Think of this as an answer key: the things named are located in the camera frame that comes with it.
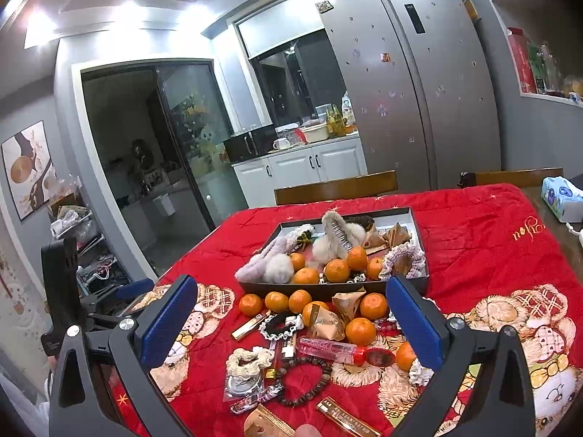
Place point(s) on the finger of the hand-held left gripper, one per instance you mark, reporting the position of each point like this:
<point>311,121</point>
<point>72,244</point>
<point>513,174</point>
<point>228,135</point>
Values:
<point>136,286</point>
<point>109,317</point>

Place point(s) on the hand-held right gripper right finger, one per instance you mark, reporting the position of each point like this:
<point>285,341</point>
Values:
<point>415,323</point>

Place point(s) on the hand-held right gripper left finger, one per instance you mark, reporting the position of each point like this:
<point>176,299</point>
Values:
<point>168,323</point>

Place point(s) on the pink and white lace scrunchie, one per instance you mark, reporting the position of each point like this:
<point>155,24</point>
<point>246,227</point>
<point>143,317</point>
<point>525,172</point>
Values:
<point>412,252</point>

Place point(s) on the tangerine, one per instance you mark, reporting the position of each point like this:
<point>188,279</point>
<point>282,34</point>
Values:
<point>251,304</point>
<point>277,302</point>
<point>360,330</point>
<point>357,258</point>
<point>337,270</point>
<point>405,355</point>
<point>315,312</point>
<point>300,300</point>
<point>297,261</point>
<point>306,276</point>
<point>372,306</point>
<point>375,267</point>

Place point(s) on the black shallow box tray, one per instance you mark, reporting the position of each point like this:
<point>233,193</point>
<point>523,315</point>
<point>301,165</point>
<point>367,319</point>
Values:
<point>319,292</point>

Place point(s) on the person's left forearm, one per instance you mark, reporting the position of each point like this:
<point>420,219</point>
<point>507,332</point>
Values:
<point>22,400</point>

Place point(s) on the storage rack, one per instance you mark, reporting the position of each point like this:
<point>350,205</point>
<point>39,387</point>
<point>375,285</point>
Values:
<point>86,246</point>

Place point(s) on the round red compact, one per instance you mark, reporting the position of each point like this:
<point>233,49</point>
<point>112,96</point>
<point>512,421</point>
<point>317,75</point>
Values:
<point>378,356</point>

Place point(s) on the white ruffled scrunchie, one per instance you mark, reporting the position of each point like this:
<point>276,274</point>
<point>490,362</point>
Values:
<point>419,373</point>

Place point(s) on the golden triangular packet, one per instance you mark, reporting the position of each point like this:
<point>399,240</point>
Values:
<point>348,302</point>
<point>401,264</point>
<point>325,325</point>
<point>396,234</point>
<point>375,239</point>

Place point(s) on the cream scrunchie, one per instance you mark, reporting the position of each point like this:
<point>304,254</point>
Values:
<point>237,357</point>

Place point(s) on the white trash bin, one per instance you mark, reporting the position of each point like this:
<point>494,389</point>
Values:
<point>165,205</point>

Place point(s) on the clear pink bottle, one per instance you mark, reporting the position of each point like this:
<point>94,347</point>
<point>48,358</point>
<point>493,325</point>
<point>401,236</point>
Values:
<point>325,346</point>

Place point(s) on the packaged round silver compact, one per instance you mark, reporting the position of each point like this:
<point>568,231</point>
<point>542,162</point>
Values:
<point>243,387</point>

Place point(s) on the red printed blanket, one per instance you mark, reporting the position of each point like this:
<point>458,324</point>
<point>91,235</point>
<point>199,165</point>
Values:
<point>478,246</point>

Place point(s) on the black scrunchie with white trim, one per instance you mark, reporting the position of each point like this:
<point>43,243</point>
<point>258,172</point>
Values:
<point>278,323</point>

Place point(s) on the clear lip gloss tube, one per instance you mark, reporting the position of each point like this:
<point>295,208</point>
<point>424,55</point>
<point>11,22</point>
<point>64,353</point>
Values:
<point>277,350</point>

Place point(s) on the brown fluffy hair clip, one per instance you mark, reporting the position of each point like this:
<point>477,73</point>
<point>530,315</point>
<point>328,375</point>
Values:
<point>364,223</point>

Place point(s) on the small gold red lipstick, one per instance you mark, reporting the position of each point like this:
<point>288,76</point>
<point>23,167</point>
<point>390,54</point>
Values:
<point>271,374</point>

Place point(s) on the striped wrapped bar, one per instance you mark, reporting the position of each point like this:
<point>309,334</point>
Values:
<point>255,400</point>

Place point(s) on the beige fluffy hair clip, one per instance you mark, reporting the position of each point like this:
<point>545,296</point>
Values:
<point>321,255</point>

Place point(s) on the flat gold bar case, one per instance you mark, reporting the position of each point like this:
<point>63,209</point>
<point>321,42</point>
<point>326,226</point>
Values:
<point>348,419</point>

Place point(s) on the lavender plush hair band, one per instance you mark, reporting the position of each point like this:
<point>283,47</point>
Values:
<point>266,259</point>

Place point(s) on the white fluffy claw clip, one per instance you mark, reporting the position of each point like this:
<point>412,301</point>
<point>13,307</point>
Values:
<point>335,236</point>

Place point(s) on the white fluffy pompom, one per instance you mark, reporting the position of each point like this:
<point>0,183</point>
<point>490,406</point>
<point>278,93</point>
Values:
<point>278,269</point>

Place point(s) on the white lip balm tube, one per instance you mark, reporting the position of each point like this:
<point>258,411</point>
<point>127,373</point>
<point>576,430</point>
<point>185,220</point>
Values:
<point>288,351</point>

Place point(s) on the golden comb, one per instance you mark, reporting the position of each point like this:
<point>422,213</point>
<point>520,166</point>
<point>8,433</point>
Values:
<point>266,424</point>

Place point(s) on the white lace headband with bow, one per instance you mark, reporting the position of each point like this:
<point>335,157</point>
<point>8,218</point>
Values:
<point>298,232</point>

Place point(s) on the pink round object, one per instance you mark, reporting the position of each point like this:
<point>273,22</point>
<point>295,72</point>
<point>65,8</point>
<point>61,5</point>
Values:
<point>309,430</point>

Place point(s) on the wooden chair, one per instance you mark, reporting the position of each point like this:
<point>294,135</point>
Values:
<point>337,189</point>
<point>510,177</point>

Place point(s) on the sliding glass door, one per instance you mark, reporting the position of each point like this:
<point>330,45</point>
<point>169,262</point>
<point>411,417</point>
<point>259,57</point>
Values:
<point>191,136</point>

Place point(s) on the plush toy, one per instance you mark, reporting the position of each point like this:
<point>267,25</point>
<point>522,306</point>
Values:
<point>207,139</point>

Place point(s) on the black microwave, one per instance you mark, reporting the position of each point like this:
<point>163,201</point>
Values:
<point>248,143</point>

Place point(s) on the white kitchen cabinet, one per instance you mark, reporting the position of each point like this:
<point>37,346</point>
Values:
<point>309,164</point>

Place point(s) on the blue tissue pack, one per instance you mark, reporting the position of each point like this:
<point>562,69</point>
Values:
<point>562,198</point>

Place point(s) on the white mug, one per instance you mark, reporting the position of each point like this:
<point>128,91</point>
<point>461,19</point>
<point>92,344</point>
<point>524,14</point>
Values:
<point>281,144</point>

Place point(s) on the beige basin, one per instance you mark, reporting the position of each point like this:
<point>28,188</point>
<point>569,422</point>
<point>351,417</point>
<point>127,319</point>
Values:
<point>314,133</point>

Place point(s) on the cartoon fridge sticker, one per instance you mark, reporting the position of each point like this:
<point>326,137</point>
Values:
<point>381,109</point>

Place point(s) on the yellow glass bottle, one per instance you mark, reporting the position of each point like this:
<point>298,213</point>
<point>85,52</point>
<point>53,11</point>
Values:
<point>338,120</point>
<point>329,123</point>

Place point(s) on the silver double-door refrigerator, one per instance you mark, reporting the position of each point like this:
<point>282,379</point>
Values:
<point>410,100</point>

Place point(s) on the dark kitchen window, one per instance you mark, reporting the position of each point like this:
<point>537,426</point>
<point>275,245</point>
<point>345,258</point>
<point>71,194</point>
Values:
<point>296,82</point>

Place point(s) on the red fridge magnet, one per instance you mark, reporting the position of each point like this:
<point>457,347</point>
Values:
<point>386,58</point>

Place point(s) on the tall red box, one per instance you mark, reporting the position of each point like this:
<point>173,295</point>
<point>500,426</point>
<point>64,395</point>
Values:
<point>521,61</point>

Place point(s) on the yellow food bag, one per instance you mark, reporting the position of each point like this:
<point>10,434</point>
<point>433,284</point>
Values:
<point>571,86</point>

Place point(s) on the green box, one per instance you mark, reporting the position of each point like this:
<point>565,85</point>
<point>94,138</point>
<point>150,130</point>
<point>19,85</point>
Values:
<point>539,66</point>

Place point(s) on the clear plastic bottle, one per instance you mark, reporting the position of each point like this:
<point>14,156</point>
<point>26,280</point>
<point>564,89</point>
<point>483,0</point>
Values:
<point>549,66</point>

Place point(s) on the yellow fridge side holder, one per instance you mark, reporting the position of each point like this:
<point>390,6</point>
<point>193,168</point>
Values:
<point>470,8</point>

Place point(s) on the decorative framed magnet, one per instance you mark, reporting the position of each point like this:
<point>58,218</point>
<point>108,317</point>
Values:
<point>324,6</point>

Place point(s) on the framed wall picture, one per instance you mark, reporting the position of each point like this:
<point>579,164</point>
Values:
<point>27,168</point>

